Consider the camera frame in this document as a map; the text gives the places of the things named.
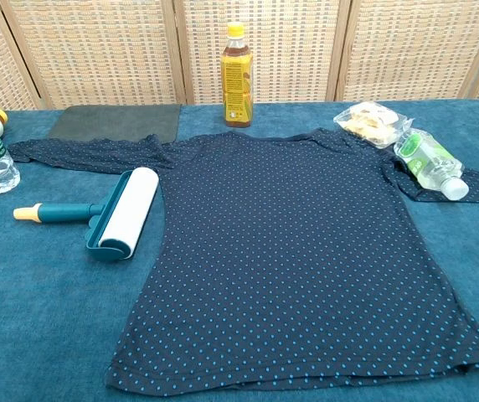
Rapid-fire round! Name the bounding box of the teal lint roller yellow tip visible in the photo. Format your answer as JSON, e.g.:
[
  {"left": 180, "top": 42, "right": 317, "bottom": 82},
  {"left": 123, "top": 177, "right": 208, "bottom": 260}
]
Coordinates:
[{"left": 13, "top": 166, "right": 160, "bottom": 261}]

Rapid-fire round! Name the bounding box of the navy polka dot shirt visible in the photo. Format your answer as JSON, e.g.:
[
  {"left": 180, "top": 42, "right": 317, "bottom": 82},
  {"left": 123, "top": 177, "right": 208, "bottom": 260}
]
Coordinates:
[{"left": 8, "top": 128, "right": 479, "bottom": 393}]

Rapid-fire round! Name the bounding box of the yellow label tea bottle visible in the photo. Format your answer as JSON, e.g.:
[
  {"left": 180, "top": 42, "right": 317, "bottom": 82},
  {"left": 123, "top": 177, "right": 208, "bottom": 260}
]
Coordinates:
[{"left": 220, "top": 23, "right": 255, "bottom": 128}]

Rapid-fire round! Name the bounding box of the dark grey mat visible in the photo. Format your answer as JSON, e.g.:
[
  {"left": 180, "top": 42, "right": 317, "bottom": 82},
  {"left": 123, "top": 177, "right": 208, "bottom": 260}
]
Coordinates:
[{"left": 48, "top": 104, "right": 182, "bottom": 144}]

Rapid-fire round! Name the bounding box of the clear snack bag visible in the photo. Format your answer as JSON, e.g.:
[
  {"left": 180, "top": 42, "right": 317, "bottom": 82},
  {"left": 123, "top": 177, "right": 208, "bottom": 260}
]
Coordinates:
[{"left": 333, "top": 101, "right": 415, "bottom": 150}]

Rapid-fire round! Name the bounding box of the clear bottle light green label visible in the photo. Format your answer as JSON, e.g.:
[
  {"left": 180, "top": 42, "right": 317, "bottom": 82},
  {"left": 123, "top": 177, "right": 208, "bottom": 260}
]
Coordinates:
[{"left": 393, "top": 128, "right": 470, "bottom": 201}]

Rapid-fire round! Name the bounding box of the woven folding screen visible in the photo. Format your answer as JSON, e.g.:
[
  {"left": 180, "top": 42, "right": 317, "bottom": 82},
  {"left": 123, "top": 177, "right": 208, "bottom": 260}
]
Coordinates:
[{"left": 0, "top": 0, "right": 479, "bottom": 111}]

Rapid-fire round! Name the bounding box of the teal table cover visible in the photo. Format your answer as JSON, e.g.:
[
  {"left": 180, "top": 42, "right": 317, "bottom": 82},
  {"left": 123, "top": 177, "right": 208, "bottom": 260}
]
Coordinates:
[{"left": 0, "top": 99, "right": 479, "bottom": 402}]

